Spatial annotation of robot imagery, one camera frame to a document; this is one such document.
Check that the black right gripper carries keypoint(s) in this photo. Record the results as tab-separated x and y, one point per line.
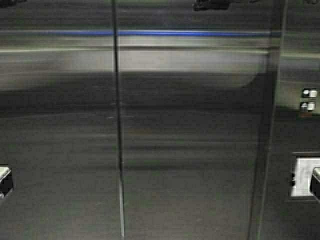
199	5

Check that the robot base right corner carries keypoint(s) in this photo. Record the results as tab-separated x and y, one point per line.
314	187

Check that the robot base left corner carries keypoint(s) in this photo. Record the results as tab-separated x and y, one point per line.
6	181

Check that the alarm button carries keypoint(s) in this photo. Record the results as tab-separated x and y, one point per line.
307	106

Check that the steel elevator door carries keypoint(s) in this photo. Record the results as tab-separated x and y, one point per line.
132	119

